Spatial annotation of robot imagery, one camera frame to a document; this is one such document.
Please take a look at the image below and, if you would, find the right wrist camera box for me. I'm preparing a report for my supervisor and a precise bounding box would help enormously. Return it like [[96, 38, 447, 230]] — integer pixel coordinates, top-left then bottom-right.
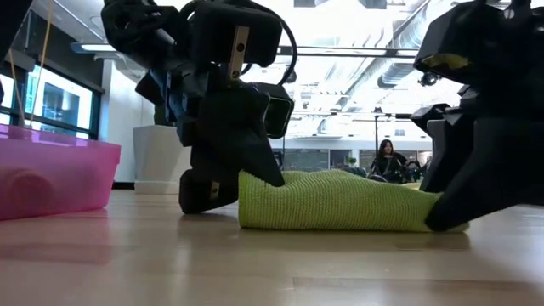
[[413, 0, 511, 86]]

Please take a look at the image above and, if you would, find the black ceiling spotlight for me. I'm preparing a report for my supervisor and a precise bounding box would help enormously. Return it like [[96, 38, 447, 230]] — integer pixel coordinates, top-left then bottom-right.
[[417, 71, 441, 88]]

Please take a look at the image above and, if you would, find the orange extension cable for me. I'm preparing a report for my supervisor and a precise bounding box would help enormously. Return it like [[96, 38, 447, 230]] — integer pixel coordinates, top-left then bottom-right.
[[6, 0, 55, 129]]

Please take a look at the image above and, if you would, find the black background stand frame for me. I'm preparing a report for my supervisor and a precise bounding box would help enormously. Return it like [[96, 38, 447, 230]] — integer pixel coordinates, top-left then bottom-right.
[[373, 112, 414, 165]]

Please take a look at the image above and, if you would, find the black framed window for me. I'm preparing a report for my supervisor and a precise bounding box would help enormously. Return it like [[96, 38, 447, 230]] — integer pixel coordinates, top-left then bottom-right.
[[0, 63, 104, 141]]

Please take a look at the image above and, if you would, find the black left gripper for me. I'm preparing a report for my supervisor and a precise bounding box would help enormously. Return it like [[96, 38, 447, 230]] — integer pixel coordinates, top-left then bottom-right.
[[135, 63, 286, 215]]

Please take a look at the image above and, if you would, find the white hexagonal planter pot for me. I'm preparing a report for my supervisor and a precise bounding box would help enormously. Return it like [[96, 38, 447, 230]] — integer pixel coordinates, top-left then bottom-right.
[[133, 124, 193, 196]]

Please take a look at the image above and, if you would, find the pink plastic basket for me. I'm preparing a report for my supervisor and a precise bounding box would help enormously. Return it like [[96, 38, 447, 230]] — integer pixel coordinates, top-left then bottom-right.
[[0, 123, 122, 222]]

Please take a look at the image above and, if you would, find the person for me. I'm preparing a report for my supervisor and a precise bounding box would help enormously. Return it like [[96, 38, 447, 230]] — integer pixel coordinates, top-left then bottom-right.
[[368, 139, 410, 184]]

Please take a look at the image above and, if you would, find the overhead rig light bar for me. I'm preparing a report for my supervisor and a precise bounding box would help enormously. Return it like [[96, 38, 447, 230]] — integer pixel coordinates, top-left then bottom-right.
[[70, 41, 421, 60]]

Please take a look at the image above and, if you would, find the lime green microfiber towel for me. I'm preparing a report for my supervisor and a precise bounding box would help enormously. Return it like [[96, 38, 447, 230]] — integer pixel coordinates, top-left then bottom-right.
[[237, 168, 471, 234]]

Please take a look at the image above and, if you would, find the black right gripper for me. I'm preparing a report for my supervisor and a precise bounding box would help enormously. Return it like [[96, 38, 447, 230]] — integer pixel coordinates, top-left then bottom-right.
[[410, 0, 544, 233]]

